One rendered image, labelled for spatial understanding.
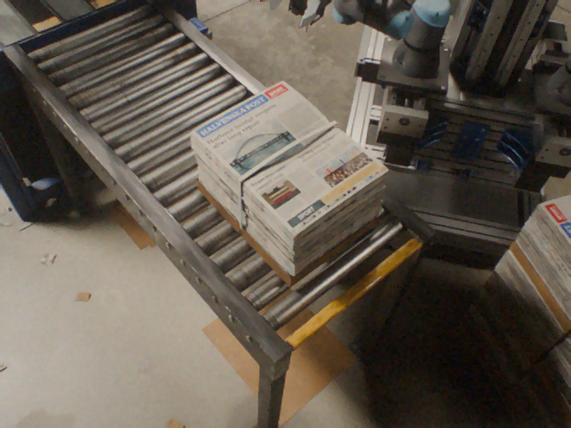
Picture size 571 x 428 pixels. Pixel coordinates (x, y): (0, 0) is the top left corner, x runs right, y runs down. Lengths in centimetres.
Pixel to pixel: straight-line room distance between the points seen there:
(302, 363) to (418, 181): 88
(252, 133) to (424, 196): 117
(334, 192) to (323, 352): 104
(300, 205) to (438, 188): 126
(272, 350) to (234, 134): 50
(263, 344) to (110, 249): 125
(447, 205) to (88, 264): 146
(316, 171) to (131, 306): 121
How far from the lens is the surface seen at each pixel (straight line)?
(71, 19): 211
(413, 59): 183
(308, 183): 122
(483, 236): 227
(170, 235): 142
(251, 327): 129
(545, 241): 165
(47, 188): 250
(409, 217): 150
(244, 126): 133
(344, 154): 129
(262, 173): 123
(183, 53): 191
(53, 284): 238
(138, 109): 174
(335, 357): 214
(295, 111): 137
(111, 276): 233
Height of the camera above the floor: 198
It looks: 54 degrees down
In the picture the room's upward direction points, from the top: 5 degrees clockwise
